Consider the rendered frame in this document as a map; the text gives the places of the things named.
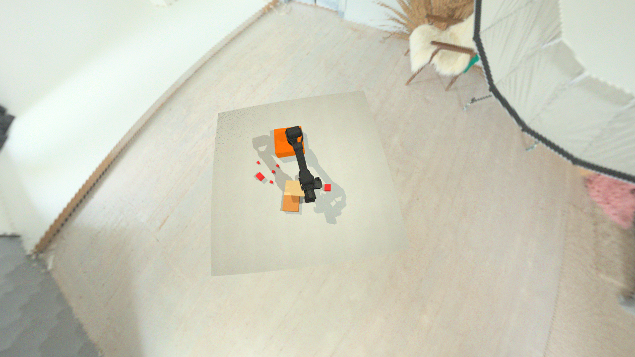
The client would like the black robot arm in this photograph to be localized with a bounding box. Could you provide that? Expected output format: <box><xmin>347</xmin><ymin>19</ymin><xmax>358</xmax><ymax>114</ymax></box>
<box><xmin>285</xmin><ymin>126</ymin><xmax>322</xmax><ymax>202</ymax></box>

